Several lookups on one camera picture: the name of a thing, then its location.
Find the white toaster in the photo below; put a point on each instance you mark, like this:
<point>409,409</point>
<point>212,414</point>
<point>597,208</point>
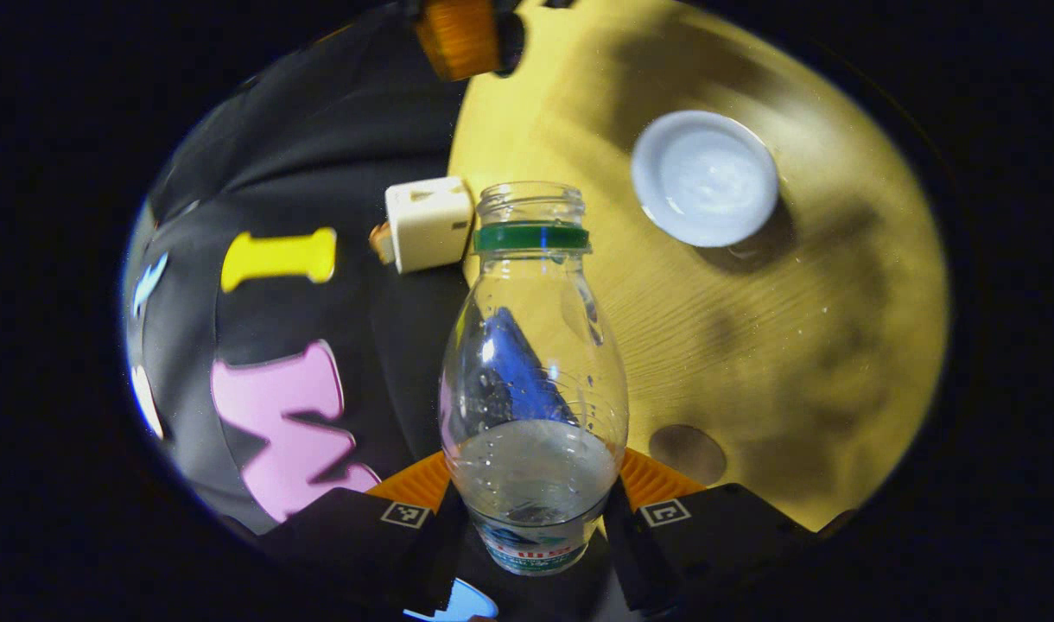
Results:
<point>428,223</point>

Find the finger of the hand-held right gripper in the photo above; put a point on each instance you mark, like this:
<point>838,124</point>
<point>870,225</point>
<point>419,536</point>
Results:
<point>462,39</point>

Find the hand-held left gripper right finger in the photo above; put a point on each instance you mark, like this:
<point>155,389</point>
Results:
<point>717,536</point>

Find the clear plastic water bottle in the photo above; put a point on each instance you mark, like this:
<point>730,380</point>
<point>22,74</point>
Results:
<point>531,484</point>

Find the round brown coaster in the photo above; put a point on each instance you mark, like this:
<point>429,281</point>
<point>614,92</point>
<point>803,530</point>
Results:
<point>687,454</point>

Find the black backdrop cloth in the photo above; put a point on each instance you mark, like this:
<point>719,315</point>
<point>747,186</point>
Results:
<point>320,173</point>

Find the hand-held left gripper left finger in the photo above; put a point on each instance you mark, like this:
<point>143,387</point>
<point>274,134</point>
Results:
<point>354,536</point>

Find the toasted bread slice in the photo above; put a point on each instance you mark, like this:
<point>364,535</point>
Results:
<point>382,244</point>

